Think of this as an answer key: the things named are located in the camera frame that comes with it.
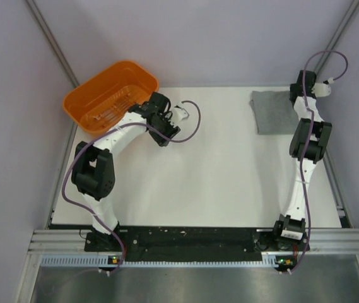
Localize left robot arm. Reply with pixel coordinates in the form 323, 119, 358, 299
71, 92, 189, 251

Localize right aluminium frame post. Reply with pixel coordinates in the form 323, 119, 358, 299
314, 0, 359, 81

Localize left aluminium frame post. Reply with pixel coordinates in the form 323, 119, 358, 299
24, 0, 79, 88

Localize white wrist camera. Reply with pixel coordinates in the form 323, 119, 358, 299
170, 105, 189, 124
311, 78, 334, 98

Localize aluminium frame post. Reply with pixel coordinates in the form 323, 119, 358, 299
314, 0, 359, 81
24, 0, 79, 88

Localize grey slotted cable duct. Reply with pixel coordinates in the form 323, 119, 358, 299
40, 254, 279, 268

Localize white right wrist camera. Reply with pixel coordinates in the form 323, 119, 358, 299
311, 78, 334, 98

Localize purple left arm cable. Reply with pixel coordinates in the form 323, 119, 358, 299
62, 100, 202, 278

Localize orange plastic basket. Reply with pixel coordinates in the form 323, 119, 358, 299
63, 61, 159, 137

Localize aluminium front rail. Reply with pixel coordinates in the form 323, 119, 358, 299
28, 227, 359, 254

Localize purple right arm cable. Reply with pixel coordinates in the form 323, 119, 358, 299
289, 50, 350, 275

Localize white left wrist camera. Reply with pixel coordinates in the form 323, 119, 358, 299
170, 105, 189, 124

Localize grey t shirt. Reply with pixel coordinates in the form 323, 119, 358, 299
250, 91, 299, 135

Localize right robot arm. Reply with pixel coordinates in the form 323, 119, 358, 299
271, 70, 333, 250

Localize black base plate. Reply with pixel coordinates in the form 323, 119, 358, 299
85, 225, 307, 262

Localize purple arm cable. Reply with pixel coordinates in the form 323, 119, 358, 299
289, 50, 350, 275
62, 100, 202, 278

